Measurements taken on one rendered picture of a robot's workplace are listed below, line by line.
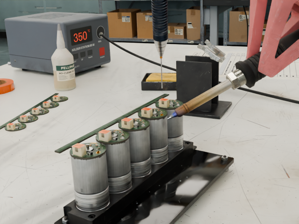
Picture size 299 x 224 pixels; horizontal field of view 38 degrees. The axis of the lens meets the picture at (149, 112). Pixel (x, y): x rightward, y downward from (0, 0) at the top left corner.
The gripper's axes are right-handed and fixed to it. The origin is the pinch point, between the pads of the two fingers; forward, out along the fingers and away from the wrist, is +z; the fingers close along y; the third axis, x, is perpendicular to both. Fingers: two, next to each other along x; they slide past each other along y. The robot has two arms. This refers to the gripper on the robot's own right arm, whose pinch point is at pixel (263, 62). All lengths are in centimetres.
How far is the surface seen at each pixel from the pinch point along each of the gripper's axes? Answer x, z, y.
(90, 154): -11.6, 10.7, 6.3
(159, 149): -4.9, 10.3, 0.5
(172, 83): 3.8, 8.0, -26.7
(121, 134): -9.3, 9.6, 3.2
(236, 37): 173, -21, -372
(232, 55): 20, 0, -46
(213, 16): 65, -15, -182
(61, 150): -13.2, 11.8, 4.8
